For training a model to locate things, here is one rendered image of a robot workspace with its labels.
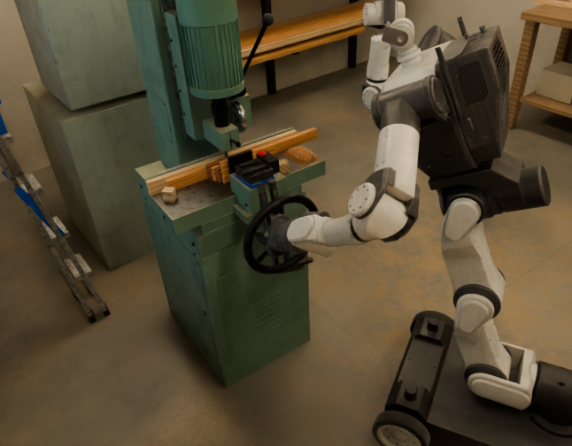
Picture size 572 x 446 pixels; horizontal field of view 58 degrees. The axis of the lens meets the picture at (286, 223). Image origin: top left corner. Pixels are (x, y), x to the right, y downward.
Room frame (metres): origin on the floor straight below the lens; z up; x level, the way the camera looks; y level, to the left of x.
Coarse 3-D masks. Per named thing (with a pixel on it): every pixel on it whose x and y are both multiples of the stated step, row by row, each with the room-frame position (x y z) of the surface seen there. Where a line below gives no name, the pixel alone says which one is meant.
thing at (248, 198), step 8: (232, 176) 1.45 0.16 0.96; (280, 176) 1.43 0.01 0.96; (232, 184) 1.45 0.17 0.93; (240, 184) 1.40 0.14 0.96; (280, 184) 1.41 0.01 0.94; (240, 192) 1.41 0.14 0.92; (248, 192) 1.36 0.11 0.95; (256, 192) 1.36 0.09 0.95; (280, 192) 1.41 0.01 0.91; (240, 200) 1.41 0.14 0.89; (248, 200) 1.36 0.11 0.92; (256, 200) 1.36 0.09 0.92; (248, 208) 1.37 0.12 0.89; (256, 208) 1.36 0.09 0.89
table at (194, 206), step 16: (288, 160) 1.64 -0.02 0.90; (320, 160) 1.63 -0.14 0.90; (288, 176) 1.54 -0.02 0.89; (304, 176) 1.58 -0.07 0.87; (160, 192) 1.47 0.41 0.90; (176, 192) 1.47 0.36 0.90; (192, 192) 1.46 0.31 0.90; (208, 192) 1.46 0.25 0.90; (224, 192) 1.45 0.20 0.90; (160, 208) 1.39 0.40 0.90; (176, 208) 1.37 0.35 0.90; (192, 208) 1.37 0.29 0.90; (208, 208) 1.37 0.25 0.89; (224, 208) 1.40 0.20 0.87; (240, 208) 1.40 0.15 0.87; (176, 224) 1.31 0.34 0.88; (192, 224) 1.34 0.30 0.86
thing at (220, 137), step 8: (208, 120) 1.65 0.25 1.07; (208, 128) 1.62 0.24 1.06; (216, 128) 1.58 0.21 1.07; (224, 128) 1.58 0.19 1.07; (232, 128) 1.57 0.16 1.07; (208, 136) 1.63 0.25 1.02; (216, 136) 1.57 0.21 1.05; (224, 136) 1.55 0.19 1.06; (232, 136) 1.56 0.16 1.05; (216, 144) 1.58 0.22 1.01; (224, 144) 1.55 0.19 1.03; (232, 144) 1.56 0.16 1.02
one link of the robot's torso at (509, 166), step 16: (496, 160) 1.21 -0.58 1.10; (512, 160) 1.23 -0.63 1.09; (448, 176) 1.22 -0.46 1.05; (464, 176) 1.19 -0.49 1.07; (480, 176) 1.17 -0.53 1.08; (496, 176) 1.16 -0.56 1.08; (512, 176) 1.15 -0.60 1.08; (528, 176) 1.15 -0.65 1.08; (544, 176) 1.16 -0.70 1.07; (496, 192) 1.15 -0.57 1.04; (512, 192) 1.13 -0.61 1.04; (528, 192) 1.13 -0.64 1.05; (544, 192) 1.11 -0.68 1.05; (496, 208) 1.15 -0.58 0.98; (512, 208) 1.14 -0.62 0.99; (528, 208) 1.13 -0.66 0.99
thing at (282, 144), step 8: (312, 128) 1.81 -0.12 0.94; (288, 136) 1.75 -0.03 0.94; (296, 136) 1.75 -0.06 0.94; (304, 136) 1.77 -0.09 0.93; (312, 136) 1.79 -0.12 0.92; (280, 144) 1.71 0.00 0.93; (288, 144) 1.73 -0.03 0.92; (296, 144) 1.75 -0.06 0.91; (200, 168) 1.55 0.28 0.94; (176, 176) 1.51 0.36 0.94; (184, 176) 1.50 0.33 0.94; (192, 176) 1.52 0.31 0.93; (200, 176) 1.53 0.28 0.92; (168, 184) 1.47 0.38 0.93; (176, 184) 1.49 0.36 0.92; (184, 184) 1.50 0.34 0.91
